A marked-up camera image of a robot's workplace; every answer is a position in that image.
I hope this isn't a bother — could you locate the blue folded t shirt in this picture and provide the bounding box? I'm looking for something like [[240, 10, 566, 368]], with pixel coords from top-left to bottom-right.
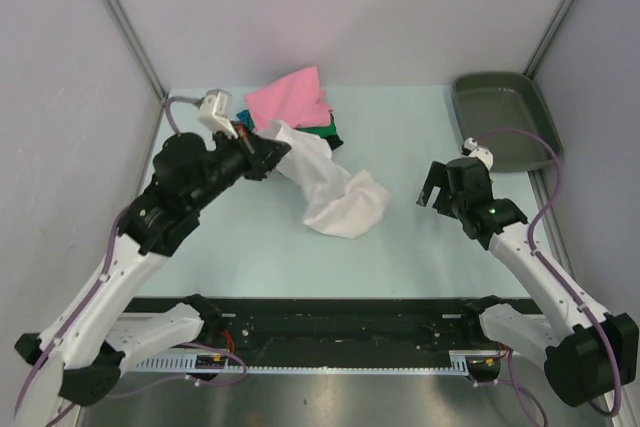
[[236, 109, 255, 131]]

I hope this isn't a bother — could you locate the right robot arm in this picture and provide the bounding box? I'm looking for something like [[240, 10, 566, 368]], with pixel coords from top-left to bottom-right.
[[417, 157, 639, 407]]

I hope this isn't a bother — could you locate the right aluminium frame post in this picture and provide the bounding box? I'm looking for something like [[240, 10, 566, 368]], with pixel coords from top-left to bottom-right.
[[523, 0, 578, 79]]

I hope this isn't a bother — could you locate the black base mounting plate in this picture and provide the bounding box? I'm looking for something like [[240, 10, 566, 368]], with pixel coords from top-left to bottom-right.
[[119, 296, 541, 368]]

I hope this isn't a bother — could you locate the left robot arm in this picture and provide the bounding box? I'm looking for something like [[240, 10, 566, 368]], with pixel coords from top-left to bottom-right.
[[15, 124, 291, 412]]

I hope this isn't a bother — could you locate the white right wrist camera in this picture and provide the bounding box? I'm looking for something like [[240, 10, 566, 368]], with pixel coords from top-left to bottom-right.
[[462, 137, 494, 171]]

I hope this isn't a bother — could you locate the white slotted cable duct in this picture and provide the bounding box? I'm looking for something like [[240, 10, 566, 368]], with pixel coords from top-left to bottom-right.
[[132, 349, 506, 376]]

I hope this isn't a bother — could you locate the dark green plastic bin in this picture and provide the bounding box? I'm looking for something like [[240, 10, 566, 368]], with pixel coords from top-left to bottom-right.
[[452, 71, 563, 173]]

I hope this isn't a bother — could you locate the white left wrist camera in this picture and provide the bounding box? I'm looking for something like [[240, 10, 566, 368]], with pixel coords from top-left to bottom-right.
[[197, 89, 238, 139]]

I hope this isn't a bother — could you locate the green folded t shirt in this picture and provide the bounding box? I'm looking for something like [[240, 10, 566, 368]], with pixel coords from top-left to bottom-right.
[[298, 116, 337, 138]]

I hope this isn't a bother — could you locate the aluminium frame post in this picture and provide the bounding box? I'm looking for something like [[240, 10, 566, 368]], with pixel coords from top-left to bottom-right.
[[102, 0, 167, 104], [523, 0, 578, 79]]

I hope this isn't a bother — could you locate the white t shirt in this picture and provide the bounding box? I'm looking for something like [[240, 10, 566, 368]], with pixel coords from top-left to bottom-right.
[[258, 120, 392, 239]]

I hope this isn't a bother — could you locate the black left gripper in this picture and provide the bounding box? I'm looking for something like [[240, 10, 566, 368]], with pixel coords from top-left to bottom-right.
[[192, 120, 294, 210]]

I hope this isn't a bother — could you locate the left aluminium frame post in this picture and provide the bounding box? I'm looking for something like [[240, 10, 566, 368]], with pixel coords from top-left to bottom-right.
[[102, 0, 167, 104]]

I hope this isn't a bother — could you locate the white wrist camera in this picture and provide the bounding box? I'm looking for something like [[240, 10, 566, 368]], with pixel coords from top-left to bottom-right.
[[462, 137, 494, 171], [197, 89, 238, 139]]

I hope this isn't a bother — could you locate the pink folded t shirt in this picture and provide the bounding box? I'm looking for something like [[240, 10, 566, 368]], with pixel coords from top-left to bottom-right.
[[244, 66, 332, 131]]

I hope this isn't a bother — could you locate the black folded t shirt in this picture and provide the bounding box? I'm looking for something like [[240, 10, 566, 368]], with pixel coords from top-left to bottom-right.
[[325, 135, 344, 151]]

